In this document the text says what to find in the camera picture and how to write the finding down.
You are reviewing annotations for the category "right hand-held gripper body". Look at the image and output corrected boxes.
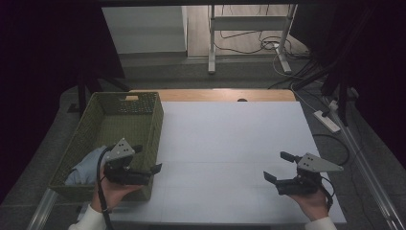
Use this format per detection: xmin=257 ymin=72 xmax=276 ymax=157
xmin=275 ymin=152 xmax=345 ymax=196

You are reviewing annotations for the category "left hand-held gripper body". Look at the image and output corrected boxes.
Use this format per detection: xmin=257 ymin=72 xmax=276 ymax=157
xmin=101 ymin=137 xmax=153 ymax=187

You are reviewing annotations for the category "green woven basket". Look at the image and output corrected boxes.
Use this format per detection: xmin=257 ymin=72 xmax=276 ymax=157
xmin=48 ymin=91 xmax=165 ymax=203

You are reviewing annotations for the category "light blue tank top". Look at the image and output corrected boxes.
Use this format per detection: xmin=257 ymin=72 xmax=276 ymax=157
xmin=64 ymin=146 xmax=108 ymax=186

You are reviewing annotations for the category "person's left hand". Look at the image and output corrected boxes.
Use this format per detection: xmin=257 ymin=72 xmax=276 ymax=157
xmin=90 ymin=166 xmax=145 ymax=214

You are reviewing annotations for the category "person's right hand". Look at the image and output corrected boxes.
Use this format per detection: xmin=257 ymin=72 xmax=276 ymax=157
xmin=288 ymin=186 xmax=329 ymax=222

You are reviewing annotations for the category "white power strip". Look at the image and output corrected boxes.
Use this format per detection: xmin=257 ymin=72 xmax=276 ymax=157
xmin=313 ymin=109 xmax=342 ymax=134

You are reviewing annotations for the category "white foam board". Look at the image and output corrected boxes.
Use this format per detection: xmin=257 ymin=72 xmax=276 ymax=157
xmin=77 ymin=101 xmax=348 ymax=224

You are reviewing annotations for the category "black stand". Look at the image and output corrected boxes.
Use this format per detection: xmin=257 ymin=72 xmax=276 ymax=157
xmin=66 ymin=68 xmax=132 ymax=118
xmin=291 ymin=60 xmax=352 ymax=127

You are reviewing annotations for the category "wooden table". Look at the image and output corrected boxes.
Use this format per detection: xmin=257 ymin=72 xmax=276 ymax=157
xmin=128 ymin=88 xmax=297 ymax=103

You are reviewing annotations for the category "black curtain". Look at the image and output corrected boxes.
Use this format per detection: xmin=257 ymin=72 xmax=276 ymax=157
xmin=0 ymin=0 xmax=126 ymax=205
xmin=288 ymin=0 xmax=406 ymax=171

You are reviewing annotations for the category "white partition panel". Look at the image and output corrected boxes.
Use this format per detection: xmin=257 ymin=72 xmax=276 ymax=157
xmin=101 ymin=6 xmax=188 ymax=55

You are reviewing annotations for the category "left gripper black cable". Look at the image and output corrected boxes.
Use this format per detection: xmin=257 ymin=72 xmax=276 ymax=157
xmin=96 ymin=145 xmax=115 ymax=230

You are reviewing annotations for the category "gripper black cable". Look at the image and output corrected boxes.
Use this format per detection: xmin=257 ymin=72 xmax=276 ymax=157
xmin=96 ymin=145 xmax=115 ymax=230
xmin=320 ymin=175 xmax=336 ymax=212

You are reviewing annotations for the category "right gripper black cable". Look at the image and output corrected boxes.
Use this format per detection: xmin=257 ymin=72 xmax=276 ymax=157
xmin=320 ymin=175 xmax=336 ymax=212

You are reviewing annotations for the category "black floor cable loop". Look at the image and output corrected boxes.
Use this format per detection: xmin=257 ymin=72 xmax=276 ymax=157
xmin=312 ymin=133 xmax=351 ymax=168

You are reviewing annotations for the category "aluminium rail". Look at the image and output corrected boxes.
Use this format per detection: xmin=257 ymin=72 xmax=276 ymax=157
xmin=322 ymin=95 xmax=406 ymax=230
xmin=27 ymin=188 xmax=58 ymax=230

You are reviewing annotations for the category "tangle of floor cables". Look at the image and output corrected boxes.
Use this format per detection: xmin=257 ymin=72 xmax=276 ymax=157
xmin=214 ymin=30 xmax=312 ymax=61

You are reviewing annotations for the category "white metal desk frame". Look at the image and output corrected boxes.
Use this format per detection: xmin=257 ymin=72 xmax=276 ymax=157
xmin=207 ymin=3 xmax=298 ymax=75

